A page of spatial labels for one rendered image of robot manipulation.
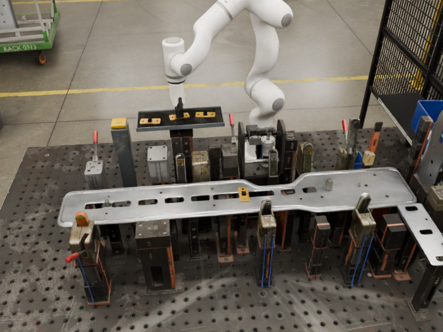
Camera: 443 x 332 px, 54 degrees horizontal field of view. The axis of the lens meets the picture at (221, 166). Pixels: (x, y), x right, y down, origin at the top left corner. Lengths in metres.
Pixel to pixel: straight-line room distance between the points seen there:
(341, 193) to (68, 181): 1.37
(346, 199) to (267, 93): 0.59
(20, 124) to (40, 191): 2.02
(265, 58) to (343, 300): 1.04
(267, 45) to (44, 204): 1.29
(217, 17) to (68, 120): 2.71
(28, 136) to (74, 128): 0.38
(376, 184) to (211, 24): 0.91
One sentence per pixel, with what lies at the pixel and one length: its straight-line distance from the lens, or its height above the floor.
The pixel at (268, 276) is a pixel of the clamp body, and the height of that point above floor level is 0.75.
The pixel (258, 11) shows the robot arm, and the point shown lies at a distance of 1.80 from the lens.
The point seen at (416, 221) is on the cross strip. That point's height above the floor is 1.00.
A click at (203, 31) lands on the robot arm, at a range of 1.71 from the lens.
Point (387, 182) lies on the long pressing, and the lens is 1.89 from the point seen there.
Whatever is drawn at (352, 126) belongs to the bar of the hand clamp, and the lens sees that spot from 1.83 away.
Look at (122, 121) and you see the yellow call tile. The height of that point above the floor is 1.16.
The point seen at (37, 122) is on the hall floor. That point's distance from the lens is 4.32.
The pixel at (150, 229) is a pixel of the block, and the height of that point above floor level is 1.03.
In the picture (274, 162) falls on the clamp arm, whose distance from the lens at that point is 1.80.
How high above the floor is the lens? 2.17
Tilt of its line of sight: 39 degrees down
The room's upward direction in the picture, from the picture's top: 1 degrees counter-clockwise
